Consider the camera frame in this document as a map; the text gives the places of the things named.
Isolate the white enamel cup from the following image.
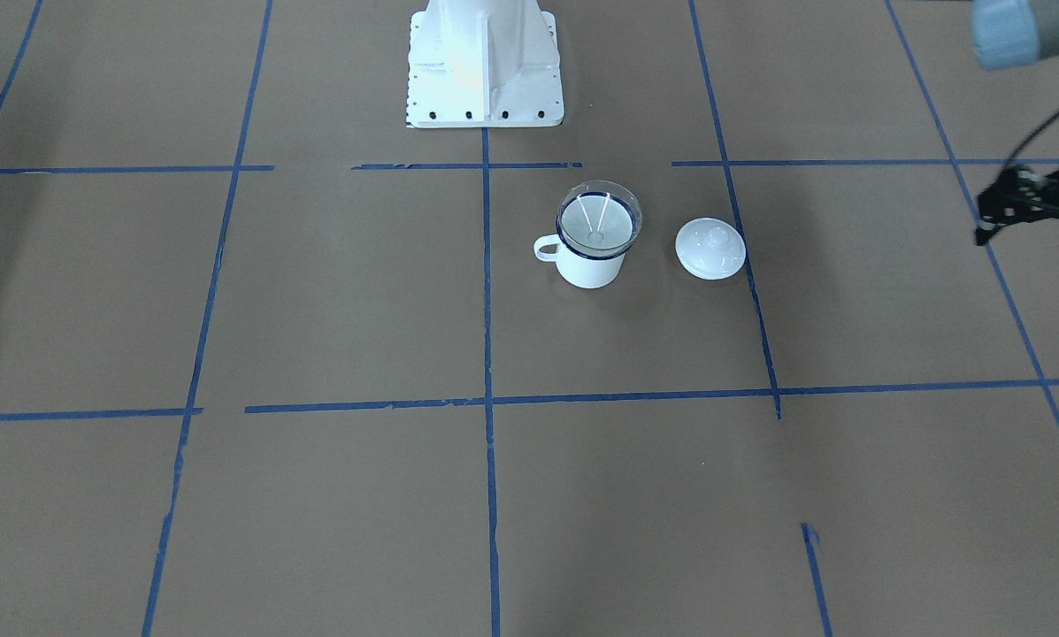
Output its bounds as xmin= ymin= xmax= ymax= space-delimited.
xmin=533 ymin=228 xmax=630 ymax=289

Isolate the clear plastic funnel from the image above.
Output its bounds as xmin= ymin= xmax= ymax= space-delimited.
xmin=555 ymin=179 xmax=645 ymax=261

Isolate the white cup lid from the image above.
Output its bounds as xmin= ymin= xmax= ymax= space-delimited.
xmin=674 ymin=218 xmax=747 ymax=280

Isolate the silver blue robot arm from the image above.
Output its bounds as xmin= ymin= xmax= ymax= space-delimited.
xmin=971 ymin=1 xmax=1059 ymax=70

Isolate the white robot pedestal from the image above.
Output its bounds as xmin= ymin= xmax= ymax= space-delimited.
xmin=405 ymin=1 xmax=566 ymax=129

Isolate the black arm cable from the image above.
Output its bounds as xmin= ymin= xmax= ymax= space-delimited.
xmin=1001 ymin=83 xmax=1059 ymax=174

